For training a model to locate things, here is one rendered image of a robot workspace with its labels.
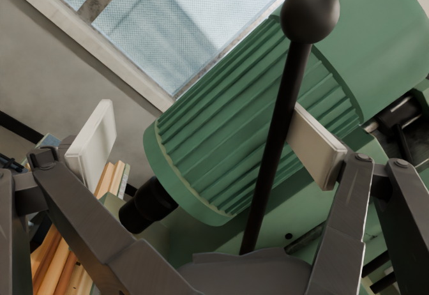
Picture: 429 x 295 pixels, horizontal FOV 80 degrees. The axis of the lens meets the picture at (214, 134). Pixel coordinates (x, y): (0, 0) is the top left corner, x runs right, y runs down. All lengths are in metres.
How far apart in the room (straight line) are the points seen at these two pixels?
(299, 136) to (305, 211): 0.21
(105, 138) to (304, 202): 0.27
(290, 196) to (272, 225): 0.05
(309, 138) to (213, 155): 0.13
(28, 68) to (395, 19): 1.80
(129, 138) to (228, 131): 1.73
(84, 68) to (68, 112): 0.34
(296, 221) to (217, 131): 0.18
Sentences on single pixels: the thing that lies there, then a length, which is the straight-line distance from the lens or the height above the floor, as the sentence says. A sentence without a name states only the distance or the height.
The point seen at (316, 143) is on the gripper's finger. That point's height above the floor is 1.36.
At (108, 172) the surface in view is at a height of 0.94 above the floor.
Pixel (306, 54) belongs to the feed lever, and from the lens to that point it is 0.18.
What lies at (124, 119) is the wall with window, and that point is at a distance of 1.90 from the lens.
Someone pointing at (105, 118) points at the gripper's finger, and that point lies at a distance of 0.17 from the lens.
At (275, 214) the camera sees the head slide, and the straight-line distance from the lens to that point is 0.37.
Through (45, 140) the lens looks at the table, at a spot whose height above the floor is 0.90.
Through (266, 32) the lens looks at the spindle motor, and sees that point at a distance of 0.31.
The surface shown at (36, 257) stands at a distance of 0.48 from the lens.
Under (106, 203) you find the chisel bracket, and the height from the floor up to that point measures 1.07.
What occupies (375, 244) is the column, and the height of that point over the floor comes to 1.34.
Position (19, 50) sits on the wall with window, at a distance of 1.86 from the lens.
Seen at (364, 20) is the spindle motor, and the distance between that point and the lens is 0.29.
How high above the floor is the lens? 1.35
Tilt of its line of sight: 13 degrees down
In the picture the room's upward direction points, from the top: 50 degrees clockwise
